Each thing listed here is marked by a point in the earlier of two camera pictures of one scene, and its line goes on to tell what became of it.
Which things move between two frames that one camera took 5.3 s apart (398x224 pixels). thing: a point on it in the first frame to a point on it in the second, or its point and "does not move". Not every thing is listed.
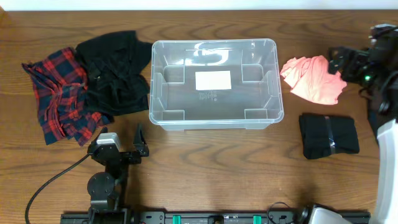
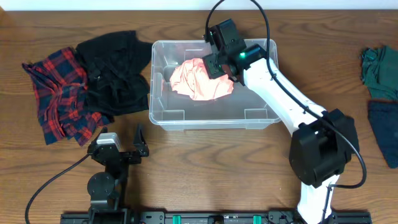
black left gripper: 123,155 does not move
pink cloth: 310,77 to 191,78
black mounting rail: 206,217 does not move
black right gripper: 362,60 to 212,61
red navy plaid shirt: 60,84 does not move
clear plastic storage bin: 214,84 does not move
